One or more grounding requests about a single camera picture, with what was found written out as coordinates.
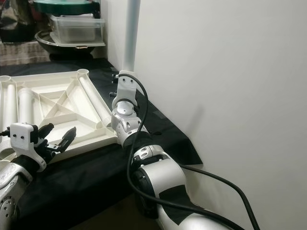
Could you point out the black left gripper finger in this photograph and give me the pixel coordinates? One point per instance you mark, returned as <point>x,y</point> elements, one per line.
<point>46,132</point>
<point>68,140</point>

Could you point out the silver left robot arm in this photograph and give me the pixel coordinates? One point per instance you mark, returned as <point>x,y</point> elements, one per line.
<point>14,187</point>

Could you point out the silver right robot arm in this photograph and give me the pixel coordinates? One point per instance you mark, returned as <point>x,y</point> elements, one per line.
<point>168,182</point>

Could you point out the white plastic table top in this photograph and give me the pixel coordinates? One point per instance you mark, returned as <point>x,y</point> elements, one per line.
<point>91,139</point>

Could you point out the black tablecloth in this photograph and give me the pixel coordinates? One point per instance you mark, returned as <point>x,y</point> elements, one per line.
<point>100,182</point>

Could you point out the black round wok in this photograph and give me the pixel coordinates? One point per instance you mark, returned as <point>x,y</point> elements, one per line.
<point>67,51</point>

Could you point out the clear plastic container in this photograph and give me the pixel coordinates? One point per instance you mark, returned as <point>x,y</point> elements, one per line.
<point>76,29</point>

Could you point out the beige cloth covered bench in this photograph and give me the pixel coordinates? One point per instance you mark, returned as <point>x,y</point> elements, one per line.
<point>19,53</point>

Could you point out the green pot lid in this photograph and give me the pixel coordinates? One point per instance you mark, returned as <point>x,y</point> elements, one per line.
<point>67,5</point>

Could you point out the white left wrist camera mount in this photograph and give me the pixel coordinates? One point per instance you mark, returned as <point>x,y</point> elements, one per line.
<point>24,139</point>

